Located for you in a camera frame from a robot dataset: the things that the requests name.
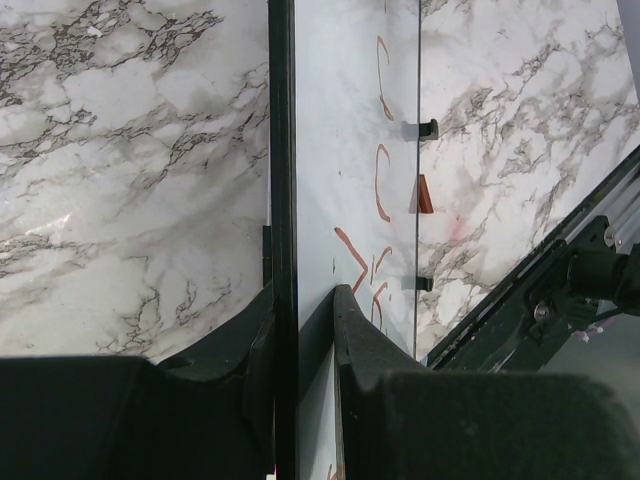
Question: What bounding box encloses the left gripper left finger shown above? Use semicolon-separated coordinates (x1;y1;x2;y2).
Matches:
1;287;275;479

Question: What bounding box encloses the brown marker cap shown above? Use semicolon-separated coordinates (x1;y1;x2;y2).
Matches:
409;174;434;215

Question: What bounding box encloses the black framed whiteboard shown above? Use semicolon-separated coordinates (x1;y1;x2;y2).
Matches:
268;1;438;479

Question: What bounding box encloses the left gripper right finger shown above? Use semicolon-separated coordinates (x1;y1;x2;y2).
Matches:
333;285;639;479

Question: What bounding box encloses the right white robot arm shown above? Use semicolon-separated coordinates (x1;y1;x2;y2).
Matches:
527;215;639;344

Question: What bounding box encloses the black mounting rail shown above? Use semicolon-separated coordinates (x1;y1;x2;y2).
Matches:
423;150;639;372

